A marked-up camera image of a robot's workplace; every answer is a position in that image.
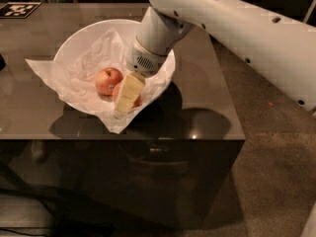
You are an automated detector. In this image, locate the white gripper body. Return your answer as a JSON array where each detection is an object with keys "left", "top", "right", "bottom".
[{"left": 125, "top": 38, "right": 168, "bottom": 77}]

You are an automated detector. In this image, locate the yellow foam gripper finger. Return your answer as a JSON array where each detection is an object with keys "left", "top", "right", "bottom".
[{"left": 114, "top": 71, "right": 145, "bottom": 119}]

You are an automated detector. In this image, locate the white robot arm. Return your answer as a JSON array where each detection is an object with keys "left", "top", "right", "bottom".
[{"left": 125, "top": 0, "right": 316, "bottom": 113}]

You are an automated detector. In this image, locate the red apple with sticker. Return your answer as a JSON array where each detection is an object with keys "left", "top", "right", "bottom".
[{"left": 95, "top": 67, "right": 122, "bottom": 96}]

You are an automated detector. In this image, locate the white bowl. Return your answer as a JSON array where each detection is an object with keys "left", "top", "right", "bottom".
[{"left": 52, "top": 19, "right": 177, "bottom": 117}]

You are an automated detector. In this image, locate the white crumpled paper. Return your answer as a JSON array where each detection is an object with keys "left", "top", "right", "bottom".
[{"left": 27, "top": 26, "right": 176, "bottom": 134}]

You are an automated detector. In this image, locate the dark glossy table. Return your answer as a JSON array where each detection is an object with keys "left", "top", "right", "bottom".
[{"left": 0, "top": 4, "right": 244, "bottom": 229}]

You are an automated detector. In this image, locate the dark object at left edge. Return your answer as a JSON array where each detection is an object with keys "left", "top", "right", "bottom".
[{"left": 0, "top": 54, "right": 6, "bottom": 71}]

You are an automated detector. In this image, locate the black white fiducial marker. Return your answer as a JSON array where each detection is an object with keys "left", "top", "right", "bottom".
[{"left": 0, "top": 2, "right": 40, "bottom": 19}]

